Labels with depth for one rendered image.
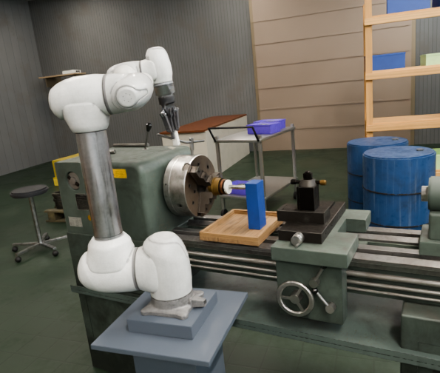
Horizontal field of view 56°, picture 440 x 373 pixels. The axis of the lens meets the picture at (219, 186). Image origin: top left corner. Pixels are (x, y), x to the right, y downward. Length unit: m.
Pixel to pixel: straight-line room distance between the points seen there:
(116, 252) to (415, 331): 1.12
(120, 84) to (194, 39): 8.47
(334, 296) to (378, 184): 2.02
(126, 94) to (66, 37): 10.24
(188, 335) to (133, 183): 0.83
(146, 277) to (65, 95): 0.65
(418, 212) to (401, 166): 0.41
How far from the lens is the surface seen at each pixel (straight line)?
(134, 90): 1.34
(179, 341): 1.50
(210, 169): 2.18
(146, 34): 10.32
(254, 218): 1.97
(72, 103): 1.42
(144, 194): 2.00
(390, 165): 3.57
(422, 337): 1.78
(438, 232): 1.77
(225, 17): 9.57
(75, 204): 2.33
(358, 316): 1.98
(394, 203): 3.65
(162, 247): 1.45
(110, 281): 1.53
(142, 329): 1.57
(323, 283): 1.73
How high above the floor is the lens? 1.58
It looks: 14 degrees down
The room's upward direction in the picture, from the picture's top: 6 degrees counter-clockwise
